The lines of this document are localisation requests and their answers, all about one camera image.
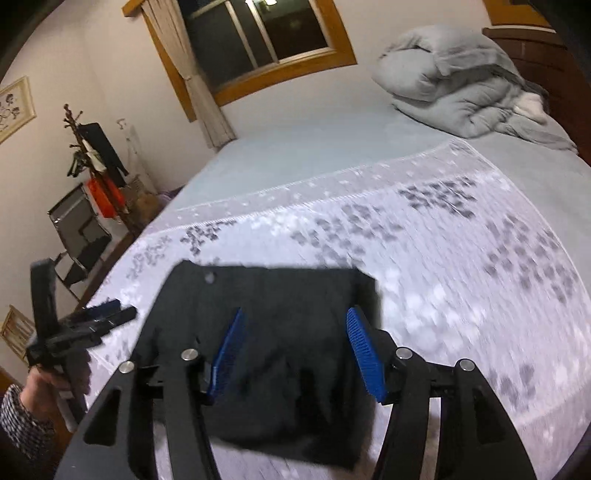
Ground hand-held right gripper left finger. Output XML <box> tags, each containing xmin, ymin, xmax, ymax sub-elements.
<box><xmin>54</xmin><ymin>307</ymin><xmax>249</xmax><ymax>480</ymax></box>

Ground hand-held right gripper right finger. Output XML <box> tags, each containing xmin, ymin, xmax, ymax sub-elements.
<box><xmin>345</xmin><ymin>306</ymin><xmax>537</xmax><ymax>480</ymax></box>

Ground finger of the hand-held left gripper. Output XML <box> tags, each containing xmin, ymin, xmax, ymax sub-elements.
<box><xmin>69</xmin><ymin>298</ymin><xmax>122</xmax><ymax>325</ymax></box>
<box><xmin>76</xmin><ymin>306</ymin><xmax>138</xmax><ymax>336</ymax></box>

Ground black pants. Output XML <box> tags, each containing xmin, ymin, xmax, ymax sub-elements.
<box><xmin>131</xmin><ymin>259</ymin><xmax>384</xmax><ymax>469</ymax></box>

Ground person's left forearm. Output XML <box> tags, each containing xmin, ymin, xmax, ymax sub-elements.
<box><xmin>0</xmin><ymin>385</ymin><xmax>58</xmax><ymax>462</ymax></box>

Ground person's left hand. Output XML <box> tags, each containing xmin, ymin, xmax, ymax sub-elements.
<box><xmin>21</xmin><ymin>355</ymin><xmax>92</xmax><ymax>424</ymax></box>

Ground wooden slatted stool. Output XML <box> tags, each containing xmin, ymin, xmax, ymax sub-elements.
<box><xmin>0</xmin><ymin>305</ymin><xmax>38</xmax><ymax>363</ymax></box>

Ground floral quilted bedspread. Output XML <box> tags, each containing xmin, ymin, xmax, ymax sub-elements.
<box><xmin>88</xmin><ymin>138</ymin><xmax>589</xmax><ymax>480</ymax></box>

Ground red bag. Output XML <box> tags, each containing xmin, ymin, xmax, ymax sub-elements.
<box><xmin>85</xmin><ymin>178</ymin><xmax>126</xmax><ymax>219</ymax></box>

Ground tan woven basket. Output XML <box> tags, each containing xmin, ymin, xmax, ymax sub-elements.
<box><xmin>124</xmin><ymin>175</ymin><xmax>160</xmax><ymax>223</ymax></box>

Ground black clothes hanger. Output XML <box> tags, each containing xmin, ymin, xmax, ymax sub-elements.
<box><xmin>67</xmin><ymin>154</ymin><xmax>91</xmax><ymax>179</ymax></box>

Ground black hanging garment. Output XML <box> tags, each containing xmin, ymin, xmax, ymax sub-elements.
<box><xmin>79</xmin><ymin>122</ymin><xmax>129</xmax><ymax>188</ymax></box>

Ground wooden coat rack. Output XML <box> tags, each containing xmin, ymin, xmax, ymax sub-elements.
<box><xmin>64</xmin><ymin>104</ymin><xmax>139</xmax><ymax>236</ymax></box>

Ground bed with grey sheet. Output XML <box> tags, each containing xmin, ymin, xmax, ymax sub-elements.
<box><xmin>88</xmin><ymin>105</ymin><xmax>591</xmax><ymax>480</ymax></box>

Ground beige curtain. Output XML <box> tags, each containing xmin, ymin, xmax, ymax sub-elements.
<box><xmin>139</xmin><ymin>0</ymin><xmax>237</xmax><ymax>151</ymax></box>

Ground grey folded duvet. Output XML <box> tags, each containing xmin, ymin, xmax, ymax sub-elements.
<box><xmin>373</xmin><ymin>25</ymin><xmax>578</xmax><ymax>153</ymax></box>

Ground small white cloth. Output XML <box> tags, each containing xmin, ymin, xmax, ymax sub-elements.
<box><xmin>515</xmin><ymin>92</ymin><xmax>548</xmax><ymax>116</ymax></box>

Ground wooden headboard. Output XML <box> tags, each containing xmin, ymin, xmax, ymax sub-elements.
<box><xmin>482</xmin><ymin>27</ymin><xmax>591</xmax><ymax>164</ymax></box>

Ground black metal frame chair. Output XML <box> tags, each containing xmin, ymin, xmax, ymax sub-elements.
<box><xmin>47</xmin><ymin>185</ymin><xmax>114</xmax><ymax>301</ymax></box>

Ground white wire stand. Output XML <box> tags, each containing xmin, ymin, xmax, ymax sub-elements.
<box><xmin>115</xmin><ymin>117</ymin><xmax>158</xmax><ymax>195</ymax></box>

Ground framed wall picture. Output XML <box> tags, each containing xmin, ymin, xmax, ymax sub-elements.
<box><xmin>0</xmin><ymin>76</ymin><xmax>38</xmax><ymax>145</ymax></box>

